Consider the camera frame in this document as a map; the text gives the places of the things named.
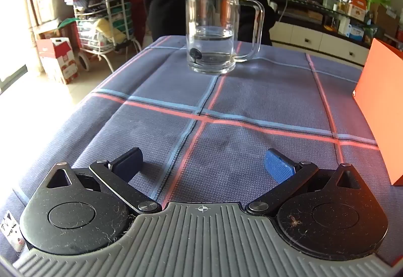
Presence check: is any blue and white carton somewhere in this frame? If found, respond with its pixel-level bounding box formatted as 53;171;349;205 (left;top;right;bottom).
349;24;365;42

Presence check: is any white tv stand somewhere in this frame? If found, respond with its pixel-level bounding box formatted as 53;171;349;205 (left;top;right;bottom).
266;0;378;59

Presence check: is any clear glass mug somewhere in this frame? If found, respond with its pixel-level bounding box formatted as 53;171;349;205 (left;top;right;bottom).
186;0;265;75

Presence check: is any white printed sticker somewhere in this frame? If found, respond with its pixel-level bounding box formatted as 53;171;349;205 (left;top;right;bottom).
0;211;26;252

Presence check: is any grey checked tablecloth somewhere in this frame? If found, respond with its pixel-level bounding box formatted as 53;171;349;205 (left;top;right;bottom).
0;35;403;268

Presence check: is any orange cardboard box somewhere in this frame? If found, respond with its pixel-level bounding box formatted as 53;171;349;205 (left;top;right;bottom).
353;38;403;186

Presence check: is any orange and white carton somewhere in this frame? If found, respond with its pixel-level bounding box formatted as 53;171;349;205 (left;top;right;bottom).
351;0;368;21

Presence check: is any red and white cardboard box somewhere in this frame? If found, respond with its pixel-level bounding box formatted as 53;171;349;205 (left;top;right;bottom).
36;37;79;85

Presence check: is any small brown cardboard box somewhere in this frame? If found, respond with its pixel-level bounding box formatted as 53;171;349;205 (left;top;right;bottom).
376;3;400;38

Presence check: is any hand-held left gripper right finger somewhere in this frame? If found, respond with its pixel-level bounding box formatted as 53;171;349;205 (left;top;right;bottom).
246;148;362;216

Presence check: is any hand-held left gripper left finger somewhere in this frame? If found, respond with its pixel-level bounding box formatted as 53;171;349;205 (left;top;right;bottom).
46;147;162;215

